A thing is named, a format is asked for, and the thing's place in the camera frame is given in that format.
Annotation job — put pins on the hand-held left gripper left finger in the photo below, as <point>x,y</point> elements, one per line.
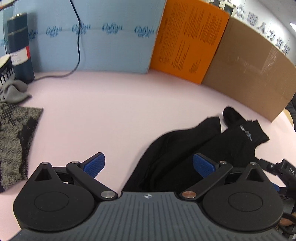
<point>95,164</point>

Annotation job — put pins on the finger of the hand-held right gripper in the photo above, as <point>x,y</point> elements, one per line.
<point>269,166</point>

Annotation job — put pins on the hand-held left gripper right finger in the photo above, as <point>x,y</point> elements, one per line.
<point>204,165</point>

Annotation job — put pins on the black garment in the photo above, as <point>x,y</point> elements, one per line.
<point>173,157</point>

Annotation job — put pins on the grey black patterned cloth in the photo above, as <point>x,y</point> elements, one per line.
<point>16,139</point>

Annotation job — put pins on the brown cardboard board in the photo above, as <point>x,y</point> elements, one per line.
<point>249,67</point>

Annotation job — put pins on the white cup with black pattern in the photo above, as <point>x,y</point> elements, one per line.
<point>5,74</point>

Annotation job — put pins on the orange printed board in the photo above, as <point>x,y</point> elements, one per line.
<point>187,39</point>

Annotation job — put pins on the light blue foam board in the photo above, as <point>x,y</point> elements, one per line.
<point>111,34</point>

